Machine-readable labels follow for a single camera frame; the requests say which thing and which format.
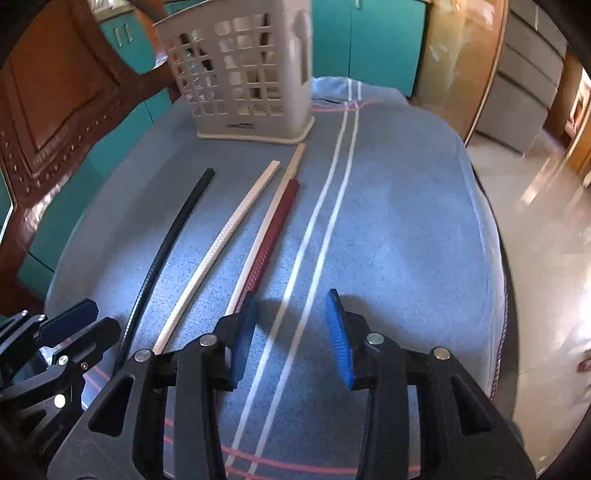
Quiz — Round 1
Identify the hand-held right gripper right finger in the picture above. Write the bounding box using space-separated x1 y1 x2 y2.
324 288 536 480

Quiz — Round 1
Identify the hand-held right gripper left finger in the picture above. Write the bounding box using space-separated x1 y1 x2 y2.
46 290 257 480

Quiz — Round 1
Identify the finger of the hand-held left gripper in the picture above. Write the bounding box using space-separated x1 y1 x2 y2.
0 299 100 365
0 317 123 416

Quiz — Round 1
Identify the white chopstick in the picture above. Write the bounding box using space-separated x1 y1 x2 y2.
152 160 281 356

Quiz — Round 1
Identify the dark red chopstick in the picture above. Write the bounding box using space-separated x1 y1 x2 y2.
238 179 301 303

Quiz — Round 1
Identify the black chopstick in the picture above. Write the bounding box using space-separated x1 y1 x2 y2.
119 167 216 365

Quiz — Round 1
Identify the beige chopstick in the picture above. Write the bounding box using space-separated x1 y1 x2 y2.
225 142 307 319

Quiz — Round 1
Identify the beige plastic utensil basket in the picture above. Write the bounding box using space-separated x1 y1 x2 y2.
152 0 317 145

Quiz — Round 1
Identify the blue striped towel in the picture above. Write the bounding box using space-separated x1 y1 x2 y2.
44 76 506 480

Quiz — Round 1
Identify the carved wooden chair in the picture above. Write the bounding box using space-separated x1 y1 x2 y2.
0 0 185 324

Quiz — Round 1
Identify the wooden framed glass sliding door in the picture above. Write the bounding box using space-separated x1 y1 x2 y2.
416 0 509 145

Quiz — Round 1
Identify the silver refrigerator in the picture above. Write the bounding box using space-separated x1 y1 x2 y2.
475 0 568 155

